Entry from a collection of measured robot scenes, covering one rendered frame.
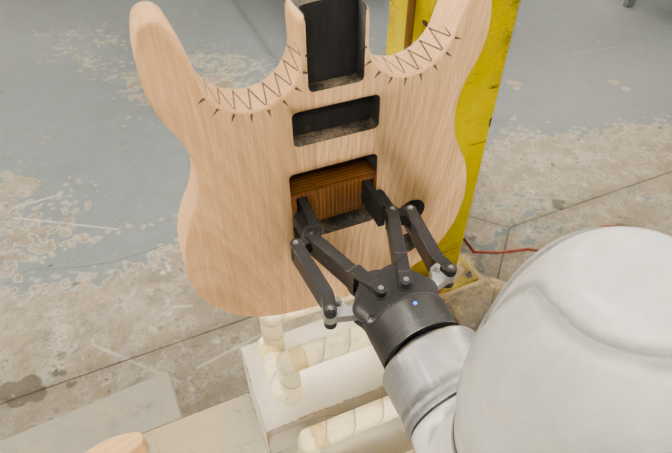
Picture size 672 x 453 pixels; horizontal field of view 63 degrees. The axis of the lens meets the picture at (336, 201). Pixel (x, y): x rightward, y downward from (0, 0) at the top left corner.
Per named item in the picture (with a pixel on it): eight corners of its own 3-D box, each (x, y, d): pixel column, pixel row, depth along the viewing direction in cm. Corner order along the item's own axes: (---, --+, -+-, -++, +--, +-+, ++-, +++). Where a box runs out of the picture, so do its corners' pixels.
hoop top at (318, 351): (400, 317, 82) (402, 305, 80) (411, 334, 80) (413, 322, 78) (273, 362, 77) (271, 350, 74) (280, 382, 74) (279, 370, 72)
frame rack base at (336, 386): (383, 346, 107) (390, 293, 95) (422, 415, 97) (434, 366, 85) (249, 398, 99) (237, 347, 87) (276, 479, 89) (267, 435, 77)
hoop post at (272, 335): (281, 338, 88) (276, 304, 82) (287, 354, 86) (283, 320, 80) (262, 345, 87) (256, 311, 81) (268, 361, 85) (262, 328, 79)
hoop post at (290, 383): (297, 381, 83) (294, 348, 76) (305, 400, 81) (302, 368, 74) (277, 389, 82) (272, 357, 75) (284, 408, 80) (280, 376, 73)
